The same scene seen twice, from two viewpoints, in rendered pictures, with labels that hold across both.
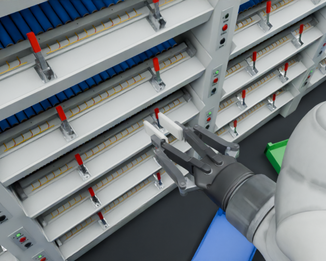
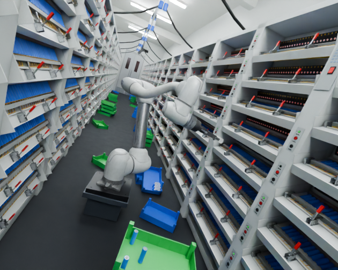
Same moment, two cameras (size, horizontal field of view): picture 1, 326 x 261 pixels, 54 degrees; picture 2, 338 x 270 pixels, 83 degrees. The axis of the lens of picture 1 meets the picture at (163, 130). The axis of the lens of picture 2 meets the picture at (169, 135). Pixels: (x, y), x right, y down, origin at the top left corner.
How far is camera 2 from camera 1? 138 cm
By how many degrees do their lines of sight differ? 92
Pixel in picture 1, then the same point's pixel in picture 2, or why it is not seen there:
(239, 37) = (292, 206)
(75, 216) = (203, 191)
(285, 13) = not seen: outside the picture
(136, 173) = (218, 211)
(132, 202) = (205, 229)
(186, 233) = not seen: hidden behind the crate
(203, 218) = not seen: outside the picture
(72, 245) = (193, 205)
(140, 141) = (228, 190)
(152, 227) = not seen: hidden behind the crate
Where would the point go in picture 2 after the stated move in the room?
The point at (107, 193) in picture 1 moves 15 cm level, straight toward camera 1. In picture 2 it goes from (210, 200) to (192, 194)
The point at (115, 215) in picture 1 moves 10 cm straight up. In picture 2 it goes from (200, 220) to (205, 210)
